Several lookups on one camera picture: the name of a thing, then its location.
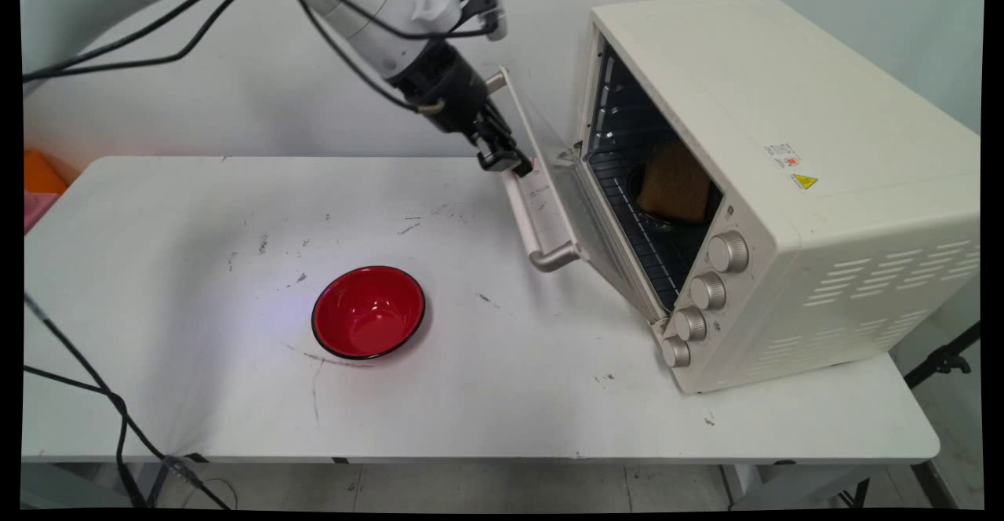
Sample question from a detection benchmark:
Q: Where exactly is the orange box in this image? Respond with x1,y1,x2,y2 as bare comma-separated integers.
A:
24,148,69,195

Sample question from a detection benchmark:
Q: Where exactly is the pink object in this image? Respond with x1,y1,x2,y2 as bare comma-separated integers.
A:
24,191,60,234

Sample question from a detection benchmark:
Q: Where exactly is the red bowl with black rim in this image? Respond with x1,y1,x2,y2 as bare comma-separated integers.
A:
311,264,427,363

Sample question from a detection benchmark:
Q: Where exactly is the metal oven rack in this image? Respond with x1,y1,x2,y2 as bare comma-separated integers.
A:
587,143,724,314

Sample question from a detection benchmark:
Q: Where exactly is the glass oven door with handle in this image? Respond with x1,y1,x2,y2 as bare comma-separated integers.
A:
485,66,669,326

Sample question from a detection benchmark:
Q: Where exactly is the cream toaster oven body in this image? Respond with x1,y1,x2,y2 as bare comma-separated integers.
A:
577,0,981,395

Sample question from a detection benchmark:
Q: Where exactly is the cream oven knob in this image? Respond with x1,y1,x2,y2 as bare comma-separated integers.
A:
660,336,693,369
689,272,728,311
707,231,750,274
673,307,708,342

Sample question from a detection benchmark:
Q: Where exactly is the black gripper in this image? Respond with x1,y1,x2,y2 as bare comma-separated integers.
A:
390,41,535,175

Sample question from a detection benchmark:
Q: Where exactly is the black tripod stand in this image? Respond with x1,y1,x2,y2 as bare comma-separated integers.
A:
902,320,983,390

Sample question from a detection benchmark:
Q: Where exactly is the black camera cable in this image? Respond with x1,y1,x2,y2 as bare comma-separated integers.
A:
292,0,503,42

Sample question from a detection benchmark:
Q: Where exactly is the brown bread slice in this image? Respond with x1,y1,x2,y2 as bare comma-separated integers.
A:
636,140,713,224

